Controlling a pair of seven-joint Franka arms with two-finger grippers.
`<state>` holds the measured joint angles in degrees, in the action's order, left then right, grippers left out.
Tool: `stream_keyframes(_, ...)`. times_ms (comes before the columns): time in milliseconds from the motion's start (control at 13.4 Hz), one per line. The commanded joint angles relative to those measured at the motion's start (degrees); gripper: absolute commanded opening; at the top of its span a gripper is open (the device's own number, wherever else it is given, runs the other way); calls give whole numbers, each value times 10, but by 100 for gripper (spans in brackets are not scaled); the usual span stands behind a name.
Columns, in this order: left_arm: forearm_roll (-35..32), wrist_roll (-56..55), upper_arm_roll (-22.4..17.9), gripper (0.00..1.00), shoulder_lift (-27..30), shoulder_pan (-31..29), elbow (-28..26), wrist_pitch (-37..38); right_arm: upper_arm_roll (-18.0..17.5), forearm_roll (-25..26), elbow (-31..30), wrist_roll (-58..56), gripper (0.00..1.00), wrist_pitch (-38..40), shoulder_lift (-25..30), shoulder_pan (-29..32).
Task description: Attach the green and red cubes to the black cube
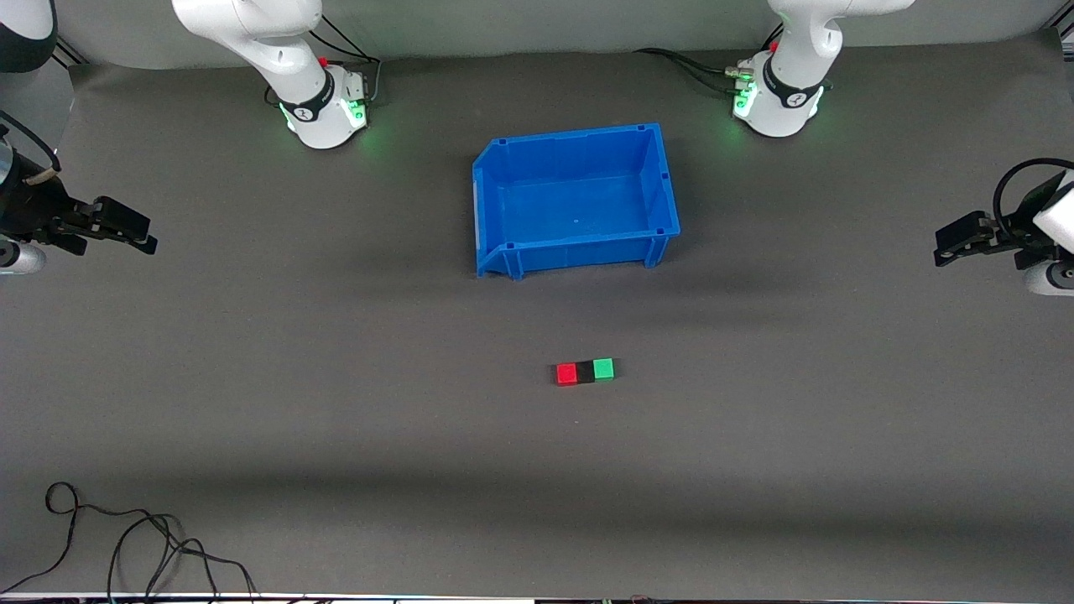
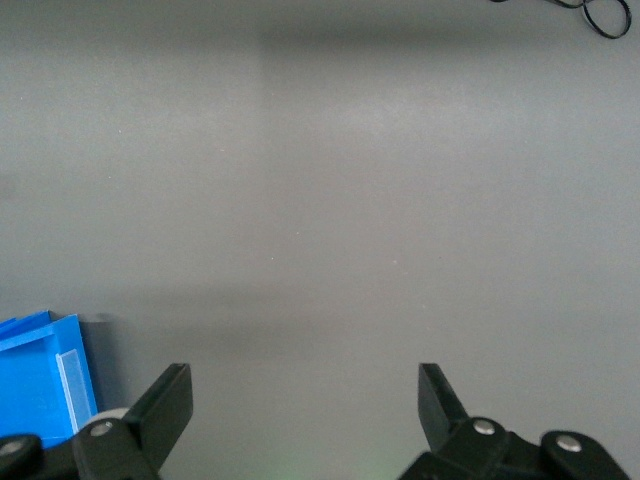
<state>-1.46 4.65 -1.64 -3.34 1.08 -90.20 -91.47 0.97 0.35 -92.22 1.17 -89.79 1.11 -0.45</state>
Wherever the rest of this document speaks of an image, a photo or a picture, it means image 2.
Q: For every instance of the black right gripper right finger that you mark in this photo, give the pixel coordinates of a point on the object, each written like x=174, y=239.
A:
x=445, y=430

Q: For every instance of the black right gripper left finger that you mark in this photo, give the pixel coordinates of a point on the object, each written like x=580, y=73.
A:
x=160, y=415

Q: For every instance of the blue plastic storage bin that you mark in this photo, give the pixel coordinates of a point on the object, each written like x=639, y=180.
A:
x=30, y=380

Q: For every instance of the dark grey table mat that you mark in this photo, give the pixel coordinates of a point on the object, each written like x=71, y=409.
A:
x=320, y=200

